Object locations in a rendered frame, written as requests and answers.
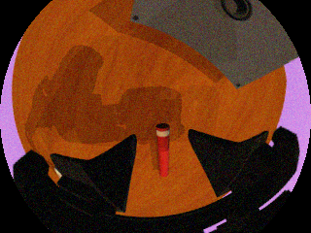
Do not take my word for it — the dark red peg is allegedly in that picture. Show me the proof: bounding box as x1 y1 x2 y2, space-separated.
155 123 170 178

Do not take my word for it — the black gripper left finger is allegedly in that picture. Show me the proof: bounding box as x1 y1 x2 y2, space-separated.
50 133 137 213

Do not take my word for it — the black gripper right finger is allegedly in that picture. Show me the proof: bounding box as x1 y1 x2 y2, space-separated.
188 129 269 198

